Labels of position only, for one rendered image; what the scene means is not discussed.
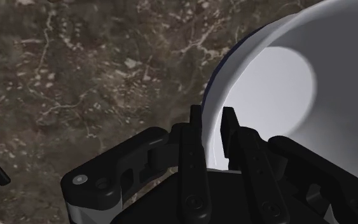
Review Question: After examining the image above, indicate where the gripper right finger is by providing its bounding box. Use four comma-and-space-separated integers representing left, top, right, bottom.
220, 106, 358, 224

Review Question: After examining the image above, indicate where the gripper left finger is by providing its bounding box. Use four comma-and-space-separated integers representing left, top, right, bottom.
60, 104, 212, 224

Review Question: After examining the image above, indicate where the white bowl with dark outside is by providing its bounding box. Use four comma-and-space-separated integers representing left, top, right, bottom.
201, 0, 358, 189

